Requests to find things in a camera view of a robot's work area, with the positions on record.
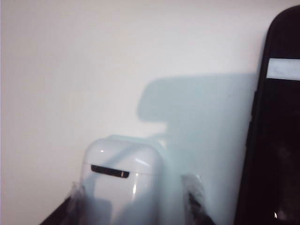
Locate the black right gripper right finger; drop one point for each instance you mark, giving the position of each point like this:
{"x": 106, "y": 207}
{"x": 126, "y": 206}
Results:
{"x": 197, "y": 204}

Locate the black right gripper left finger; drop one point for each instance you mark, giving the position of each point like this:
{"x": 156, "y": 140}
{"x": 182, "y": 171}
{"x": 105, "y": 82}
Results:
{"x": 75, "y": 206}

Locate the black smartphone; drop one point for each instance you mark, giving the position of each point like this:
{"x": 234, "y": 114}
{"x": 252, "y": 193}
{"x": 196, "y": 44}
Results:
{"x": 276, "y": 140}

